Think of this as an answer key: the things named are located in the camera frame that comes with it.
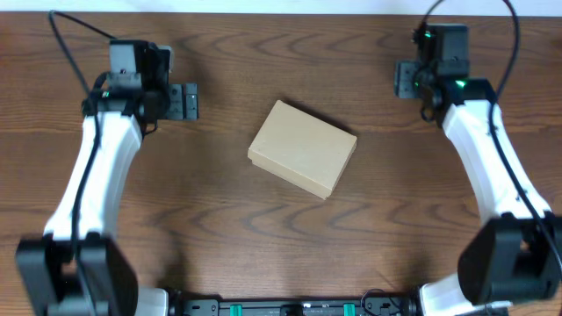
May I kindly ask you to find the cardboard box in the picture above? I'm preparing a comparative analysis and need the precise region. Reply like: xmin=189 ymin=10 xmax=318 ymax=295
xmin=248 ymin=100 xmax=357 ymax=199

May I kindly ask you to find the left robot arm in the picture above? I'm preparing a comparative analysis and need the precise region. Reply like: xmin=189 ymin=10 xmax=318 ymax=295
xmin=15 ymin=39 xmax=198 ymax=315

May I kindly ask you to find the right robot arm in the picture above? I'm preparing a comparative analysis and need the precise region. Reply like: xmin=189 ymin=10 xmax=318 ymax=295
xmin=394 ymin=22 xmax=561 ymax=315

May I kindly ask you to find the left black cable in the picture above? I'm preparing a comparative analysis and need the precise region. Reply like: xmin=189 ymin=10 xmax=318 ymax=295
xmin=47 ymin=9 xmax=118 ymax=316

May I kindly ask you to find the black cable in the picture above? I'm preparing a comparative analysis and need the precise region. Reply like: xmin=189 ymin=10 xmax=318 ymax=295
xmin=421 ymin=0 xmax=562 ymax=273
xmin=47 ymin=9 xmax=118 ymax=316

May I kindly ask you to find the right black cable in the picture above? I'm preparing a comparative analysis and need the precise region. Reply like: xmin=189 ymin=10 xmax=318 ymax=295
xmin=421 ymin=0 xmax=562 ymax=273

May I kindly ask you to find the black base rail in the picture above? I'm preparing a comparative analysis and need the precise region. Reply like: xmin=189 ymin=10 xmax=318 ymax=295
xmin=166 ymin=289 xmax=422 ymax=316

